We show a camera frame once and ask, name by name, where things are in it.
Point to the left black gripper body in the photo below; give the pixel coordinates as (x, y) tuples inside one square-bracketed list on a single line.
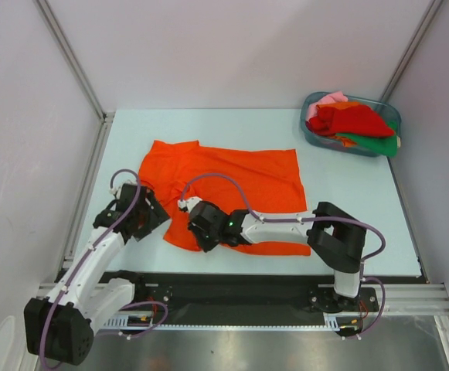
[(149, 218)]

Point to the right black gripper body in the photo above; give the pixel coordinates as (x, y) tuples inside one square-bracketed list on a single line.
[(208, 239)]

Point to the orange t shirt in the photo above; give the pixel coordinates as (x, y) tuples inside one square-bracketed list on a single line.
[(346, 142), (267, 181)]

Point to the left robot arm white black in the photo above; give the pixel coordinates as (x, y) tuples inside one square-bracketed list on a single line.
[(62, 325)]

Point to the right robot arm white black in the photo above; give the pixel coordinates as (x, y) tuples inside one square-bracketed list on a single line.
[(336, 237)]

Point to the pink t shirt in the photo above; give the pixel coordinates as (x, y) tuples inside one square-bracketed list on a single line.
[(336, 97)]

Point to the red t shirt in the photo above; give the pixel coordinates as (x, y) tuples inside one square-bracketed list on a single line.
[(358, 119)]

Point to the green t shirt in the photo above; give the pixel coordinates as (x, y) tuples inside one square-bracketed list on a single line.
[(387, 146)]

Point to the blue plastic basket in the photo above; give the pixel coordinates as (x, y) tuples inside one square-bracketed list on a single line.
[(385, 111)]

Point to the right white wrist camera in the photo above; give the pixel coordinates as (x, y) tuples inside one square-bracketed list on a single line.
[(187, 205)]

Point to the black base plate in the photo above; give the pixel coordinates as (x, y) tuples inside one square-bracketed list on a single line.
[(245, 300)]

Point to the white slotted cable duct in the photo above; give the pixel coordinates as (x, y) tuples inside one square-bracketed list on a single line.
[(130, 323)]

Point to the aluminium frame rail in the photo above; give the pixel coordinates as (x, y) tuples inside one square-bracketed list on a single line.
[(416, 300)]

